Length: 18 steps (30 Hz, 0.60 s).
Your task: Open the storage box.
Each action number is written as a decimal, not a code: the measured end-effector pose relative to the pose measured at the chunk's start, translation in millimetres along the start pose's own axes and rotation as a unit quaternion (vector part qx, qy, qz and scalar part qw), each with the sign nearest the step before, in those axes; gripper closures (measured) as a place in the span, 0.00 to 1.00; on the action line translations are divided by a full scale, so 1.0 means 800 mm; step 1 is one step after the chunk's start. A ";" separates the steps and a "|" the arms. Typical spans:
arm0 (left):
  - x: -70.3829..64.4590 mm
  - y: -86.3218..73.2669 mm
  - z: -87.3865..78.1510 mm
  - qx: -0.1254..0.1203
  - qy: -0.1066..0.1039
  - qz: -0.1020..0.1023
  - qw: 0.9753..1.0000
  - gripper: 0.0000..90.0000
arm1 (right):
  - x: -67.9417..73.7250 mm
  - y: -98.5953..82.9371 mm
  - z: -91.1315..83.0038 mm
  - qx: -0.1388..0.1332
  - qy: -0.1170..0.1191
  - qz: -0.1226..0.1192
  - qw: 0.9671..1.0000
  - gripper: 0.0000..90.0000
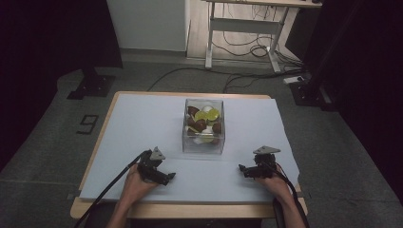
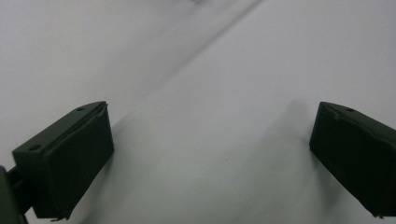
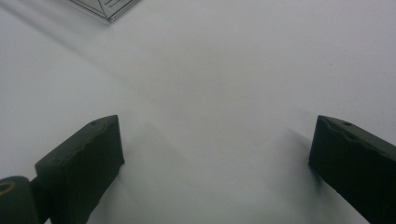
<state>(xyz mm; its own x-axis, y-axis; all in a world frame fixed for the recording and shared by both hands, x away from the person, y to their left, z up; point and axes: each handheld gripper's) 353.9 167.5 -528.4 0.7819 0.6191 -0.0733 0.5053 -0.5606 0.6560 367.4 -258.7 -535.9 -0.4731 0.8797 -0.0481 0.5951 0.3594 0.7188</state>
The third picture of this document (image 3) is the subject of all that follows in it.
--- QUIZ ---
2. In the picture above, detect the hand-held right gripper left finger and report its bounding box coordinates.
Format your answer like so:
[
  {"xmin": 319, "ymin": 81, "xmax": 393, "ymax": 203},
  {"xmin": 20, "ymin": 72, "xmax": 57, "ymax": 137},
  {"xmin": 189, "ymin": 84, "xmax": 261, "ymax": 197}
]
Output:
[{"xmin": 35, "ymin": 114, "xmax": 125, "ymax": 224}]

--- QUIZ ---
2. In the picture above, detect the clear plastic box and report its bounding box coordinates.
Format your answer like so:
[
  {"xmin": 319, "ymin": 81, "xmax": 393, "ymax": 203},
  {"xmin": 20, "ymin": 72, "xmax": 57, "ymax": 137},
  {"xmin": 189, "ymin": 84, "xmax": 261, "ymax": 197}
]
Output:
[{"xmin": 62, "ymin": 0, "xmax": 142, "ymax": 23}]

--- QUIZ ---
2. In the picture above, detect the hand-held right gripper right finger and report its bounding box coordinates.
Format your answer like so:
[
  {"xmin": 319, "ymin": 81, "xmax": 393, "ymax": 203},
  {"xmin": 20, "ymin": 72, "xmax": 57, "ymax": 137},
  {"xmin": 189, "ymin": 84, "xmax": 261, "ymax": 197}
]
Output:
[{"xmin": 308, "ymin": 115, "xmax": 396, "ymax": 224}]

